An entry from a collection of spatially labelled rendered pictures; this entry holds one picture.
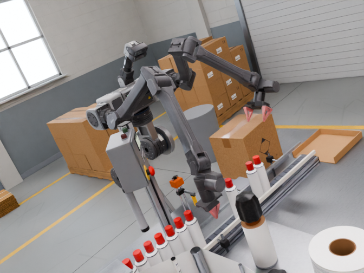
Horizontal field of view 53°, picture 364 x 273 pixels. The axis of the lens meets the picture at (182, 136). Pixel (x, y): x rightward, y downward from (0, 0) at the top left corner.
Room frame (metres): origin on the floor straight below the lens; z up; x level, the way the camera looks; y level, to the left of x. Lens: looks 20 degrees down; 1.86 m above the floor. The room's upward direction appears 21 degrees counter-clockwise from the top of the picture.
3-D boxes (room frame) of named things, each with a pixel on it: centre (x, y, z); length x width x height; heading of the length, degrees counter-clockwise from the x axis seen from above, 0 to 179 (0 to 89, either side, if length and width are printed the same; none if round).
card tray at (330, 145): (1.84, -0.76, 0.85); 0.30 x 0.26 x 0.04; 122
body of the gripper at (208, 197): (1.29, -0.01, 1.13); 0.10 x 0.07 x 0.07; 123
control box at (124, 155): (1.32, 0.22, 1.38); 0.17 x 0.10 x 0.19; 178
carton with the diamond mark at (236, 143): (1.91, -0.33, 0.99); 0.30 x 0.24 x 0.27; 129
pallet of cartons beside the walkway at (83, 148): (5.25, 1.16, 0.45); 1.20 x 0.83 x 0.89; 40
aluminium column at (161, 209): (1.40, 0.20, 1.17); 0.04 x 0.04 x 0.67; 32
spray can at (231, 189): (1.43, -0.12, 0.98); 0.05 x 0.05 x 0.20
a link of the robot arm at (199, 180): (1.29, -0.01, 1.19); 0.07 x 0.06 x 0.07; 38
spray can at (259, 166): (1.55, -0.29, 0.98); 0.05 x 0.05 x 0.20
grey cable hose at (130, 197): (1.30, 0.27, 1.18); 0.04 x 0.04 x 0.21
